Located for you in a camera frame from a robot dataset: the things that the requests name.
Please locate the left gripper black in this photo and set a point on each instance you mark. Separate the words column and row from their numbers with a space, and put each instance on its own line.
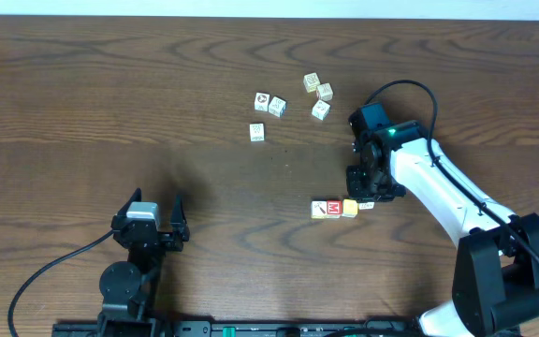
column 167, row 236

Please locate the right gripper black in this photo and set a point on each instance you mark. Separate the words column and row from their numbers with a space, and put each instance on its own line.
column 357, row 191

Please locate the green number seven block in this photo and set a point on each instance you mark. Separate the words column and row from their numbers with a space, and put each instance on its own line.
column 366, row 205

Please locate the yellow top wooden block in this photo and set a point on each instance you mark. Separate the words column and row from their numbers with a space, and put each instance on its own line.
column 349, row 208

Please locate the red letter M block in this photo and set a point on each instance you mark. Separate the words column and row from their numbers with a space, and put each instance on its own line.
column 334, row 209

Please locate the hammer picture yellow block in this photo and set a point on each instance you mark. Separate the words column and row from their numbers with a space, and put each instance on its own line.
column 319, row 209

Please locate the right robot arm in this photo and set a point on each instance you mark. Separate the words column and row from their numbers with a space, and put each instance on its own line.
column 496, row 277

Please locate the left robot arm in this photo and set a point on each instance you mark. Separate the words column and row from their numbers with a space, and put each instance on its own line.
column 129, row 287

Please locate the white block centre right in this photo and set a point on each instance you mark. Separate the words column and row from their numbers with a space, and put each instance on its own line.
column 320, row 110

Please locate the tan block red side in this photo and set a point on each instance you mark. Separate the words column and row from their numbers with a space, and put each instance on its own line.
column 324, row 92

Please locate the tan block yellow side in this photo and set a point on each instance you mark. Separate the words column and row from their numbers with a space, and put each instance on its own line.
column 311, row 82

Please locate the umbrella blue edged block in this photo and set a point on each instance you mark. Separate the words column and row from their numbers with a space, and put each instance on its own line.
column 277, row 106

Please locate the white block lower left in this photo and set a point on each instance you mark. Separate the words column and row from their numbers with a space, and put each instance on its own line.
column 257, row 132

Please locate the ball picture white block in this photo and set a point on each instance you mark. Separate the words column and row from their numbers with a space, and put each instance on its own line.
column 262, row 101

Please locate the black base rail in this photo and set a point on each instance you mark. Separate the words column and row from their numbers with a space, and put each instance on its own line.
column 201, row 328

